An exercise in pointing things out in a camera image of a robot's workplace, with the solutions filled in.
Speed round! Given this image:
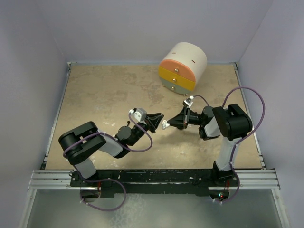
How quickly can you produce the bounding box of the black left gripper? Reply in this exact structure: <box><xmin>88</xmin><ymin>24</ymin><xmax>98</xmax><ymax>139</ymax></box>
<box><xmin>129</xmin><ymin>113</ymin><xmax>163</xmax><ymax>146</ymax></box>

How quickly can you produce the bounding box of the aluminium frame rail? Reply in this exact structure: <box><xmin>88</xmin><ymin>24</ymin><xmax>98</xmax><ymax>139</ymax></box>
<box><xmin>28</xmin><ymin>169</ymin><xmax>280</xmax><ymax>190</ymax></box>

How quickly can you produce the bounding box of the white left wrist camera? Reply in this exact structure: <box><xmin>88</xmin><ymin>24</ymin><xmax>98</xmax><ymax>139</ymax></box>
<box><xmin>129</xmin><ymin>108</ymin><xmax>147</xmax><ymax>123</ymax></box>

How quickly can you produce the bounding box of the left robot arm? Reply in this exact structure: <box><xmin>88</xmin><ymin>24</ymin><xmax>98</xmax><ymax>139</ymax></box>
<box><xmin>58</xmin><ymin>108</ymin><xmax>164</xmax><ymax>186</ymax></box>

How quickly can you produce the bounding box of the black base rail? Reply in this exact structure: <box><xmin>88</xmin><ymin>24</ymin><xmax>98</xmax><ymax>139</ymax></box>
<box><xmin>69</xmin><ymin>169</ymin><xmax>238</xmax><ymax>199</ymax></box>

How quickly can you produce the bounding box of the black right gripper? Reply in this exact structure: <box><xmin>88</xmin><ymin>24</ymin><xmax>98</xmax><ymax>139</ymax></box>
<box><xmin>167</xmin><ymin>106</ymin><xmax>205</xmax><ymax>129</ymax></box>

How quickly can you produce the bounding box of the white earbud charging case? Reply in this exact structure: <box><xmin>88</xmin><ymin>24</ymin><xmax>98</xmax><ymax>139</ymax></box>
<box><xmin>161</xmin><ymin>120</ymin><xmax>170</xmax><ymax>130</ymax></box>

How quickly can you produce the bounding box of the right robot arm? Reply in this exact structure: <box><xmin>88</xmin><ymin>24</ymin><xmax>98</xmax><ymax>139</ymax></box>
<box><xmin>161</xmin><ymin>104</ymin><xmax>253</xmax><ymax>186</ymax></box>

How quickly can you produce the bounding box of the round white drawer cabinet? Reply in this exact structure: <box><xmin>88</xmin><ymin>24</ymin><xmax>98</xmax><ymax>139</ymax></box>
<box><xmin>158</xmin><ymin>42</ymin><xmax>208</xmax><ymax>95</ymax></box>

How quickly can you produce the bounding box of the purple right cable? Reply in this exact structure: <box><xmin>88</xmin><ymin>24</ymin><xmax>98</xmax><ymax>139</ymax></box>
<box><xmin>193</xmin><ymin>87</ymin><xmax>266</xmax><ymax>204</ymax></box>

